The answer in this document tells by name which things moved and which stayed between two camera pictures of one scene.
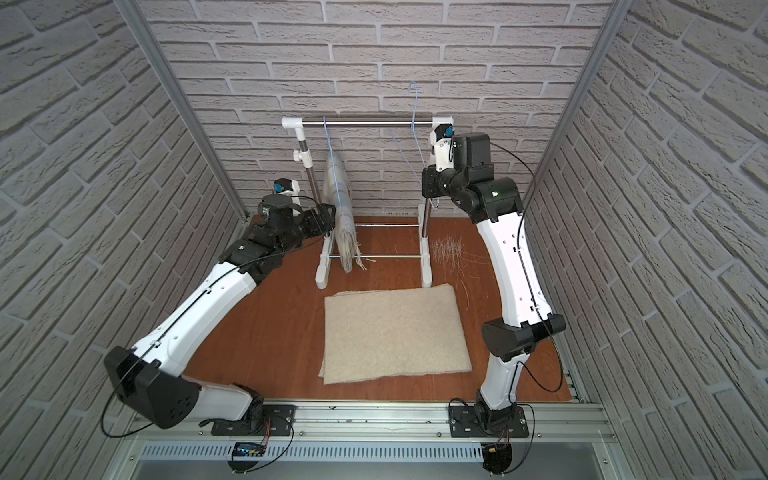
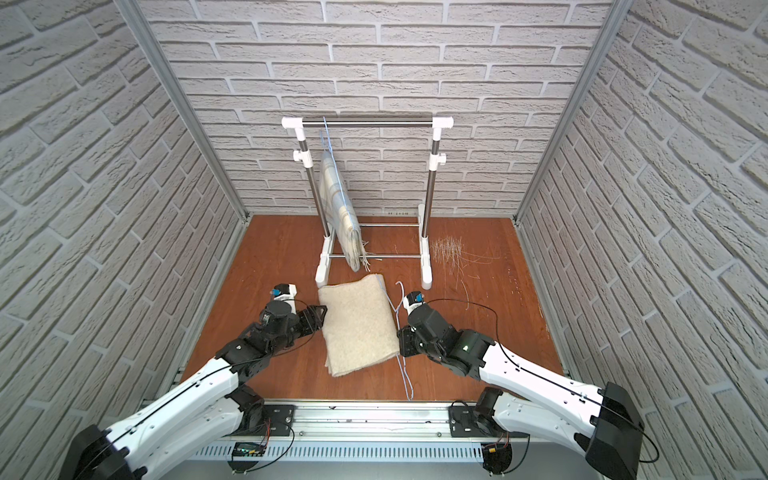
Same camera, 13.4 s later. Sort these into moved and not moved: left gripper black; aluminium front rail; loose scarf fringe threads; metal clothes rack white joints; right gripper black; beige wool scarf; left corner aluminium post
Moved: left gripper black; beige wool scarf; right gripper black
Not moved: aluminium front rail; metal clothes rack white joints; loose scarf fringe threads; left corner aluminium post
